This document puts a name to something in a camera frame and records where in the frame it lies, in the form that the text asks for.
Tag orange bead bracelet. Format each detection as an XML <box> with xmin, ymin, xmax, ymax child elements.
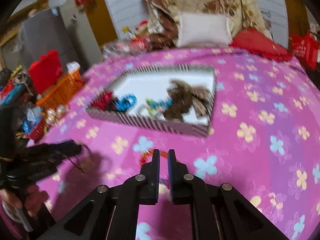
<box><xmin>139</xmin><ymin>149</ymin><xmax>169</xmax><ymax>167</ymax></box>

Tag colourful flower bead bracelet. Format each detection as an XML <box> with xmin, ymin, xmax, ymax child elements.
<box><xmin>145</xmin><ymin>97</ymin><xmax>175</xmax><ymax>117</ymax></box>

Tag blue bead bracelet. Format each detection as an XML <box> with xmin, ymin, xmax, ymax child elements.
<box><xmin>114</xmin><ymin>93</ymin><xmax>138</xmax><ymax>113</ymax></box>

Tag silver braided bangle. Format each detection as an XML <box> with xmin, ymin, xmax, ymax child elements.
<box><xmin>136</xmin><ymin>105</ymin><xmax>160</xmax><ymax>119</ymax></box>

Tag black scrunchie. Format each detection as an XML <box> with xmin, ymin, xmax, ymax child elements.
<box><xmin>105</xmin><ymin>98</ymin><xmax>119</xmax><ymax>112</ymax></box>

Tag left hand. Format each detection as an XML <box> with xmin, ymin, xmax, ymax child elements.
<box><xmin>1</xmin><ymin>185</ymin><xmax>49</xmax><ymax>219</ymax></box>

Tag red plastic bowl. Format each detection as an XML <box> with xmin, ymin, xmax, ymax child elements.
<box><xmin>25</xmin><ymin>120</ymin><xmax>46</xmax><ymax>142</ymax></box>

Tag wrapped toy egg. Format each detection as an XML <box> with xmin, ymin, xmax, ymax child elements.
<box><xmin>46</xmin><ymin>108</ymin><xmax>58</xmax><ymax>126</ymax></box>
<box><xmin>55</xmin><ymin>105</ymin><xmax>67</xmax><ymax>118</ymax></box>

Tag red satin bow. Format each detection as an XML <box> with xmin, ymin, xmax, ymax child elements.
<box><xmin>91</xmin><ymin>91</ymin><xmax>113</xmax><ymax>111</ymax></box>

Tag orange plastic basket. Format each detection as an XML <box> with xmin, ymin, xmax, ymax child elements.
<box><xmin>36</xmin><ymin>70</ymin><xmax>84</xmax><ymax>109</ymax></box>

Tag striped hexagonal tray box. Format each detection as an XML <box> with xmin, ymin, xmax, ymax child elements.
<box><xmin>86</xmin><ymin>64</ymin><xmax>216</xmax><ymax>137</ymax></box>

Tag red gift bag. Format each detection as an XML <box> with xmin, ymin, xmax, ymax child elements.
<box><xmin>28</xmin><ymin>50</ymin><xmax>63</xmax><ymax>94</ymax></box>

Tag brown leopard bow scrunchie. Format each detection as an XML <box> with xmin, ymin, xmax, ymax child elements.
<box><xmin>163</xmin><ymin>79</ymin><xmax>212</xmax><ymax>122</ymax></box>

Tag white tissue paper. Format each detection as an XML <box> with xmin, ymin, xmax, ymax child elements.
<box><xmin>66</xmin><ymin>61</ymin><xmax>81</xmax><ymax>74</ymax></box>

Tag pink floral bedspread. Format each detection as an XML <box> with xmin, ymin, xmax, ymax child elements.
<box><xmin>39</xmin><ymin>49</ymin><xmax>319</xmax><ymax>239</ymax></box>

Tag grey refrigerator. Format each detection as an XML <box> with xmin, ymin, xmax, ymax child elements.
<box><xmin>15</xmin><ymin>7</ymin><xmax>80</xmax><ymax>72</ymax></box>

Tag clear plastic bag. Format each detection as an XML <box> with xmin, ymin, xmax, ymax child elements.
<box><xmin>102</xmin><ymin>36</ymin><xmax>152</xmax><ymax>57</ymax></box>

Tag white pillow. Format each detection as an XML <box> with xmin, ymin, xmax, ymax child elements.
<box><xmin>176</xmin><ymin>12</ymin><xmax>233</xmax><ymax>48</ymax></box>

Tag red cushion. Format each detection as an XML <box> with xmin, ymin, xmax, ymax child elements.
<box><xmin>231</xmin><ymin>28</ymin><xmax>293</xmax><ymax>62</ymax></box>

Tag floral beige quilt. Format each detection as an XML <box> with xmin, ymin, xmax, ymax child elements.
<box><xmin>145</xmin><ymin>0</ymin><xmax>271</xmax><ymax>49</ymax></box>

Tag red shopping bag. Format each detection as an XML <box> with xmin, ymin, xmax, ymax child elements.
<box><xmin>290</xmin><ymin>30</ymin><xmax>319</xmax><ymax>70</ymax></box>

